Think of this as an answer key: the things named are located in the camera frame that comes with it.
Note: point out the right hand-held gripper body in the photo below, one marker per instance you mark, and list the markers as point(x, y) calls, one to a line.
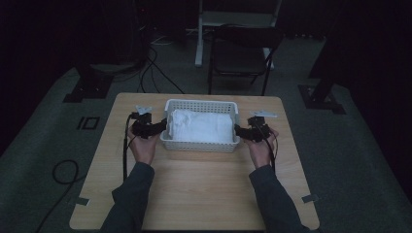
point(259, 131)

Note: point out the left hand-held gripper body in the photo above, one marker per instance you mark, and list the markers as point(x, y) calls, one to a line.
point(142, 127)

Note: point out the white towel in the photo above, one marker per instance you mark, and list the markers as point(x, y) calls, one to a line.
point(200, 126)

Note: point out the white plastic basket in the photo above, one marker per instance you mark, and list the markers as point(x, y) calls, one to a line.
point(197, 147)

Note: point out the person's right hand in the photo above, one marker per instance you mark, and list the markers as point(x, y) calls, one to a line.
point(260, 152)

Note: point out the person's left hand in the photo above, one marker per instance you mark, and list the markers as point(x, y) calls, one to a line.
point(143, 149)

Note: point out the black stand base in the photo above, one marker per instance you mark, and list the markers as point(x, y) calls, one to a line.
point(90, 85)
point(319, 97)

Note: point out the black folding chair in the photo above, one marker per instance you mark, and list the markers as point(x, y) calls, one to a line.
point(238, 55)

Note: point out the white desk frame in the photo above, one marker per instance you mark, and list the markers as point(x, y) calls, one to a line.
point(199, 42)

